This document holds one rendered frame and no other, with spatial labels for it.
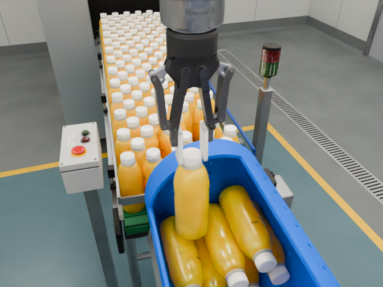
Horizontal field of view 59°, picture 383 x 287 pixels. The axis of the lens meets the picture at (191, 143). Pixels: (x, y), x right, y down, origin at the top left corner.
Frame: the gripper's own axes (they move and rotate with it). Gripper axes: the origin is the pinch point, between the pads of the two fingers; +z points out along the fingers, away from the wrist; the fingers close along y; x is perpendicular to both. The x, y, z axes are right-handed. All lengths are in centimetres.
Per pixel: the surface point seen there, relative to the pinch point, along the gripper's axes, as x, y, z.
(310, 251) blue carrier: -19.0, 14.4, 10.2
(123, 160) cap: 26.6, -11.7, 21.4
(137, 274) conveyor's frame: 54, -12, 110
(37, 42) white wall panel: 426, -97, 111
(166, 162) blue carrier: 8.9, -3.2, 10.4
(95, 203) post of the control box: 35, -22, 43
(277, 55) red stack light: 52, 43, 6
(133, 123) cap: 44.6, -7.3, 21.2
